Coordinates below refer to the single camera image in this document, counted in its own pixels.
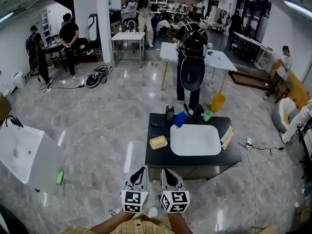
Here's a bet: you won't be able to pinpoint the person's left forearm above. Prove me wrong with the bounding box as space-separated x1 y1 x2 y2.
90 211 137 234

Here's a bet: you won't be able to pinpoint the person's right forearm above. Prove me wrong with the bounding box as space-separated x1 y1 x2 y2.
167 212 194 234

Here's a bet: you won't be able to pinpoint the black open backpack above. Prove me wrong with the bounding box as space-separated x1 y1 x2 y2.
85 64 113 88

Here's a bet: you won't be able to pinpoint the black sink cabinet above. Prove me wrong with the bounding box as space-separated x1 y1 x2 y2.
145 113 242 181

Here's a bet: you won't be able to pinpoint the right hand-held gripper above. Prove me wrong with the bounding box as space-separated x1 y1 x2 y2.
159 168 191 214

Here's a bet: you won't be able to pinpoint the black soap dispenser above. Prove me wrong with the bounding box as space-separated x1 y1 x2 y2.
165 103 175 123

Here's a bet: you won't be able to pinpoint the yellow plaid shirt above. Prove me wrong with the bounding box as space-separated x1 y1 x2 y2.
58 214 176 234

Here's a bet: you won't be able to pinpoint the white pedestal sink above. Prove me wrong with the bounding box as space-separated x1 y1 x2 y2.
0 123 67 195

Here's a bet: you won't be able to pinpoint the white wooden-legged table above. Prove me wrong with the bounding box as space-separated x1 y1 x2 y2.
159 42 238 95

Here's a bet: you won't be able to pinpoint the black floor cable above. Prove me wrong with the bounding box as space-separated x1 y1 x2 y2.
36 83 86 94

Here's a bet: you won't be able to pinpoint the black power cable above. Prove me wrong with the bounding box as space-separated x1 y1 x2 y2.
237 141 285 156

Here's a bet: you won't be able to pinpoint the white sink basin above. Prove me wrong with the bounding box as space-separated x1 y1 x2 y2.
170 123 222 157

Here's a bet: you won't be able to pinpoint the white sink on metal stand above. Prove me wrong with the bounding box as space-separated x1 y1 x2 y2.
111 20 146 68

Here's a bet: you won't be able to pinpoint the black metal rack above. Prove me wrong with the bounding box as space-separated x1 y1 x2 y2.
297 117 312 180

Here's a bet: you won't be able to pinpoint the black pedestal sink faucet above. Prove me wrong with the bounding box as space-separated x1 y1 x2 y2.
5 115 24 129

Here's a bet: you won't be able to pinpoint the white long table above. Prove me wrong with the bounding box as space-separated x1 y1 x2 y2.
229 32 273 66

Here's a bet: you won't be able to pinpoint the white floor cable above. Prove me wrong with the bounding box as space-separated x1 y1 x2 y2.
240 137 280 229

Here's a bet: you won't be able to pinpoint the yellow bucket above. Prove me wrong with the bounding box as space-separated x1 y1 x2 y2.
210 93 226 113

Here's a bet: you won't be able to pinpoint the green bottle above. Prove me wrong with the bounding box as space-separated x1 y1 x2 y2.
56 169 65 186

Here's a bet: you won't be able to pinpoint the yellow wooden counter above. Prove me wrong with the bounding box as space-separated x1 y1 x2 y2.
269 59 311 110

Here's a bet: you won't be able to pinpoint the beige wooden blocks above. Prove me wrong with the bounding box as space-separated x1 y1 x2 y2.
220 125 235 150

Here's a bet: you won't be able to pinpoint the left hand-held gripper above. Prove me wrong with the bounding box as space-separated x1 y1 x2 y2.
120 167 150 214

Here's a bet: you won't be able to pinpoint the black treadmill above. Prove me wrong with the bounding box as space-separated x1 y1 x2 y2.
87 13 102 49

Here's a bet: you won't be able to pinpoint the blue cloth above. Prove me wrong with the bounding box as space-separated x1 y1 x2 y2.
172 111 189 128

